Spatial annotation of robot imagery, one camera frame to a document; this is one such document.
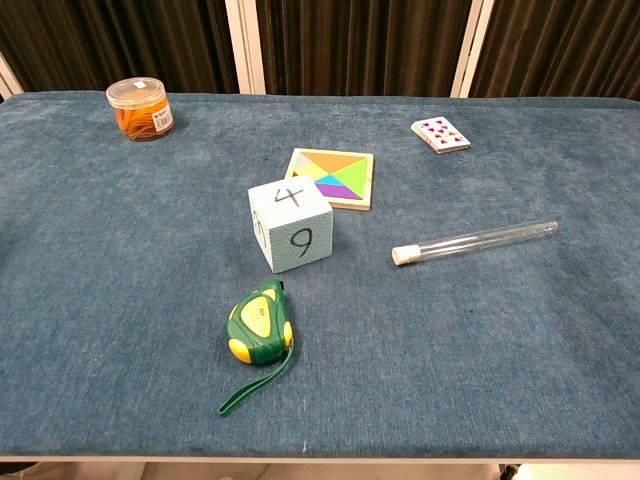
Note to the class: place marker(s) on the small white cylinder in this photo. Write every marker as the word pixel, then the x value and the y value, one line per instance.
pixel 470 241

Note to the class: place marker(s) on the wooden tangram puzzle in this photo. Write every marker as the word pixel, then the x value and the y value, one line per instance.
pixel 345 175

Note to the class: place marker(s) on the light blue numbered cube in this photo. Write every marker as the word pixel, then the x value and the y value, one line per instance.
pixel 300 240

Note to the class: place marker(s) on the blue table cloth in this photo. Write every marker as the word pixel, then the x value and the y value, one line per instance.
pixel 150 300

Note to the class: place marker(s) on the red playing card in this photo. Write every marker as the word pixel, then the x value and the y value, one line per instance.
pixel 440 132

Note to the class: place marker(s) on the green yellow tape measure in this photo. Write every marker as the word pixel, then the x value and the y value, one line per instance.
pixel 257 325

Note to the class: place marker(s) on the white frame post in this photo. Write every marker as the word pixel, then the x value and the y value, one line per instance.
pixel 245 45
pixel 472 45
pixel 9 75

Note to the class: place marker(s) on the dark pleated curtain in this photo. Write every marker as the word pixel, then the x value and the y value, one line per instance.
pixel 360 45

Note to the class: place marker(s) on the clear jar of rubber bands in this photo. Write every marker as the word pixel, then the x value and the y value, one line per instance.
pixel 140 115

